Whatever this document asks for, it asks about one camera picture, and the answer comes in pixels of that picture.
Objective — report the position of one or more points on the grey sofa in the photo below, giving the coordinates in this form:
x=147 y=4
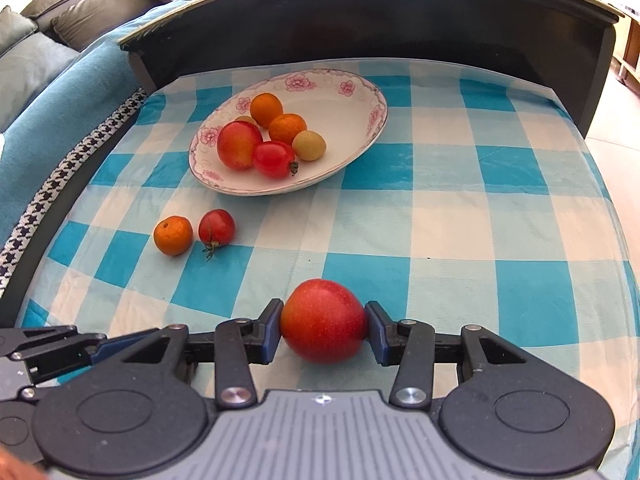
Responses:
x=85 y=10

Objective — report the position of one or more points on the blue white checked cloth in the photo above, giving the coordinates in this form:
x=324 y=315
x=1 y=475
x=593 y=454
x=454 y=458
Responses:
x=450 y=235

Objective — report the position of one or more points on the red cherry tomato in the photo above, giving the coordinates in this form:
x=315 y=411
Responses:
x=216 y=226
x=272 y=159

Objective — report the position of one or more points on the small orange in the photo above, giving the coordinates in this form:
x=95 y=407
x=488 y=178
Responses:
x=266 y=109
x=289 y=127
x=173 y=235

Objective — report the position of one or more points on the large red plum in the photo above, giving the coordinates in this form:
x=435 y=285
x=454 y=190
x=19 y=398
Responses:
x=324 y=321

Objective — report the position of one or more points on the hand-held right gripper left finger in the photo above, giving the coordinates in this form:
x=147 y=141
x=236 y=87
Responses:
x=272 y=330

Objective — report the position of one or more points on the red yellow plum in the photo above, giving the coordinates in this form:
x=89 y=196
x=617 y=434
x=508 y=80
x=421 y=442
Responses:
x=239 y=146

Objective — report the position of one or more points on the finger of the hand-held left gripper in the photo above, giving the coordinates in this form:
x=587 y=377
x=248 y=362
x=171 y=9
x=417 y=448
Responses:
x=115 y=347
x=55 y=369

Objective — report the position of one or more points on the person's left forearm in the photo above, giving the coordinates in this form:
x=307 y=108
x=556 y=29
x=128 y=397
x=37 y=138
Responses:
x=10 y=467

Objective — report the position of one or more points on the grey-green cushion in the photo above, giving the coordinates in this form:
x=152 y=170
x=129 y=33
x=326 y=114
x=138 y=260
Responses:
x=15 y=30
x=35 y=80

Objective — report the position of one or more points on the blue blanket with houndstooth trim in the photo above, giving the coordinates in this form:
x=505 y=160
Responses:
x=65 y=110

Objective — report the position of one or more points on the wooden cabinet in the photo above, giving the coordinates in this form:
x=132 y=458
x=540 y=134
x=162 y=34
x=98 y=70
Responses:
x=625 y=50

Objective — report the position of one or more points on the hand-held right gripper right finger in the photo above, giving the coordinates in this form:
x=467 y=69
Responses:
x=377 y=334

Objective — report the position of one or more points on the white floral plate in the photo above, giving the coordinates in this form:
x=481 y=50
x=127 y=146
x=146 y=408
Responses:
x=340 y=125

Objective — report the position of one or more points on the dark coffee table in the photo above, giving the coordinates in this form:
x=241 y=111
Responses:
x=350 y=20

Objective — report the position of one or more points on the yellow-brown longan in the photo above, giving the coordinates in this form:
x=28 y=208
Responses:
x=309 y=146
x=245 y=121

